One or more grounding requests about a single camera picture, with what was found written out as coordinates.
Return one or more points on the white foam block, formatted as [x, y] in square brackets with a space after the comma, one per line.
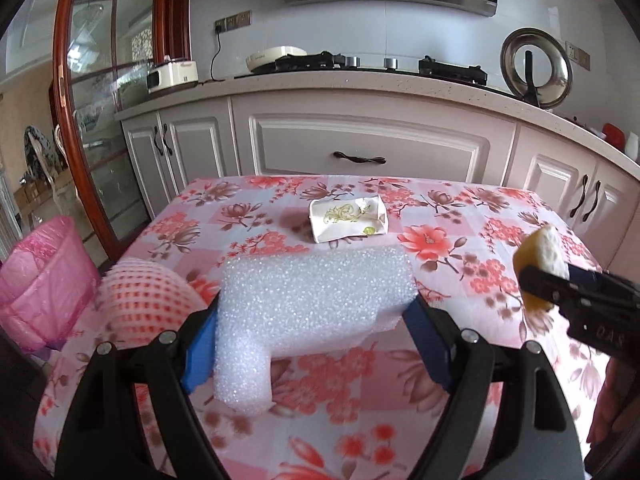
[310, 300]

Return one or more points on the bin with pink bag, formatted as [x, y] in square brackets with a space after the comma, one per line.
[45, 280]

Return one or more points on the white square floral plate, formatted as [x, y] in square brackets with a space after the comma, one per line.
[345, 220]

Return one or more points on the pink floral tablecloth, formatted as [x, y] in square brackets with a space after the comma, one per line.
[260, 220]

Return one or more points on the white countertop appliance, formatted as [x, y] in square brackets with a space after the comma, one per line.
[172, 77]

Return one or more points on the single wall socket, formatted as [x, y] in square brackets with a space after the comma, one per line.
[577, 55]

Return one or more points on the steel pot lid on stand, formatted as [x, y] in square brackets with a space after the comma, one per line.
[515, 55]

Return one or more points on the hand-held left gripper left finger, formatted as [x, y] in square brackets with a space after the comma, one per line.
[200, 355]

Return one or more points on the wall socket strip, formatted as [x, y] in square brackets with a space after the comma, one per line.
[232, 21]

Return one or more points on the red container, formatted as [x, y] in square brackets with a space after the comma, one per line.
[613, 136]

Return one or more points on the black gas stove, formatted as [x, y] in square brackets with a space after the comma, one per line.
[450, 71]

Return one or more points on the wooden framed glass door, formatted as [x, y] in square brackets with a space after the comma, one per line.
[61, 110]

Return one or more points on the black white patterned chair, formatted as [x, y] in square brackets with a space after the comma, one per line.
[42, 152]

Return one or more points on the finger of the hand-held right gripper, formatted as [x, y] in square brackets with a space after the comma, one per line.
[585, 275]
[545, 285]

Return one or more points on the white cup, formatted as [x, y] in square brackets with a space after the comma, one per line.
[633, 143]

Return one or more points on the pink foam fruit net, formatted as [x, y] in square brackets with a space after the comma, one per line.
[145, 300]

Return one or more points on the cream electric pan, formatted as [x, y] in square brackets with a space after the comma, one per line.
[272, 57]

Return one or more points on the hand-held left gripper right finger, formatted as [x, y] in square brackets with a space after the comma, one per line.
[430, 345]

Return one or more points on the white kitchen base cabinet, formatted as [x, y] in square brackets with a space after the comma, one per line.
[375, 130]

